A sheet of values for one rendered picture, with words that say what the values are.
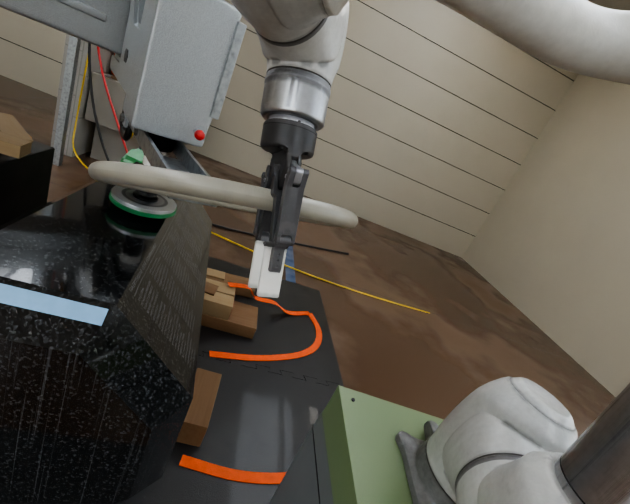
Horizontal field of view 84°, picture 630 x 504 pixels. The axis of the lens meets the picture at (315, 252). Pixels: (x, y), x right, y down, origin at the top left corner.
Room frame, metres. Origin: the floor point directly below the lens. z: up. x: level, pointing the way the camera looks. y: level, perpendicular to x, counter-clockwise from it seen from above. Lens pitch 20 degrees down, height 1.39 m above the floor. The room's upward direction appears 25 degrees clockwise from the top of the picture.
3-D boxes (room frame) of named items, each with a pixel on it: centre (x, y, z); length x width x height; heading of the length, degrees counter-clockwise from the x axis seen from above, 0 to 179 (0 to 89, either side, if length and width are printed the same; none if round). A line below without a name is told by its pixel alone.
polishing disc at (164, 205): (1.15, 0.63, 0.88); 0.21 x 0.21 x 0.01
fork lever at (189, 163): (1.07, 0.55, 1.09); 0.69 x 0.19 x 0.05; 42
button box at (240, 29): (1.17, 0.50, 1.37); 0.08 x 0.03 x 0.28; 42
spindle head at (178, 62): (1.21, 0.68, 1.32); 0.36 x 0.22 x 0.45; 42
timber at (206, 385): (1.17, 0.18, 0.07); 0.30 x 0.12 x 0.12; 12
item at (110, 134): (4.07, 2.50, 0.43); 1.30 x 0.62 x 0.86; 15
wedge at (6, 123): (1.40, 1.42, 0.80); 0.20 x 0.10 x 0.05; 68
